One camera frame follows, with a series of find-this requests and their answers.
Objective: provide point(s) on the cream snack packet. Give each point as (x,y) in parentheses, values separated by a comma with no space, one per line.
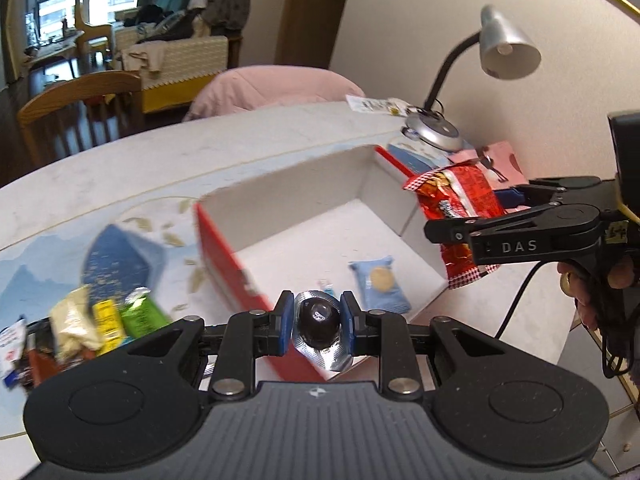
(75,320)

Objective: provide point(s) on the silver desk lamp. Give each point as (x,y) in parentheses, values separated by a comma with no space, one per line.
(505,40)

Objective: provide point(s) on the small wrapped candy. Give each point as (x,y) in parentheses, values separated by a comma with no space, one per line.
(327,288)

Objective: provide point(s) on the brown wooden door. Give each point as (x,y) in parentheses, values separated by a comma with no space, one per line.
(310,10)

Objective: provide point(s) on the white printed paper packet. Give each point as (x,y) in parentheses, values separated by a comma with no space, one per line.
(372,105)

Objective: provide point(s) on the small red snack packet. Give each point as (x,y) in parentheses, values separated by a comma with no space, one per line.
(47,367)

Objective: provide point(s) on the foil-wrapped chocolate ball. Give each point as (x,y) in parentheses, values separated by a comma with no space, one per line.
(317,325)

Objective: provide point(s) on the yellow snack packet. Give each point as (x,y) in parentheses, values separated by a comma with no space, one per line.
(109,325)

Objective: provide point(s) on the person's right hand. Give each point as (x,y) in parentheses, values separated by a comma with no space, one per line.
(582,300)

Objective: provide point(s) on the pink cushion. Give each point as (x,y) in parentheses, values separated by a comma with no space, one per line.
(275,90)

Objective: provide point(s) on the light wooden chair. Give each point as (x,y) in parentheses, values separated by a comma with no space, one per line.
(92,30)

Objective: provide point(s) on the pile of clothes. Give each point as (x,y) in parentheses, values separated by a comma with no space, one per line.
(175,15)

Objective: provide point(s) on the blue biscuit packet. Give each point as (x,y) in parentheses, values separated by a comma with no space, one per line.
(380,285)

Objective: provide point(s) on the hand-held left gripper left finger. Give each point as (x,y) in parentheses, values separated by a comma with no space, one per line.
(282,322)

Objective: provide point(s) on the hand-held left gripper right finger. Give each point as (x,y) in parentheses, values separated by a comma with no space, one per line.
(348,322)

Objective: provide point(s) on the red and white cardboard box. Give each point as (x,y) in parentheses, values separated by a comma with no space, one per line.
(300,240)

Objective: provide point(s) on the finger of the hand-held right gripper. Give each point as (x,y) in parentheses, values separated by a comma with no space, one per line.
(480,222)
(565,190)

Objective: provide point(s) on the pink printed pouch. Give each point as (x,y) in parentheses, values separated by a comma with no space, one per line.
(507,160)

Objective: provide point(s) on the wooden desk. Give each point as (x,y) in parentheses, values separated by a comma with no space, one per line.
(50,50)

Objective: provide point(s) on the green snack packet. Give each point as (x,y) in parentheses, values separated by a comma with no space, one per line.
(145,317)

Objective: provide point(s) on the sofa with patterned cover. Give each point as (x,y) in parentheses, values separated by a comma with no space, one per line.
(190,65)

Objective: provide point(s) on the white and blue snack packet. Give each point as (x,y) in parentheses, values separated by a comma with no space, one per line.
(11,347)

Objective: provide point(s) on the red snack bag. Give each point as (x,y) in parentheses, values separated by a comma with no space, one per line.
(465,195)

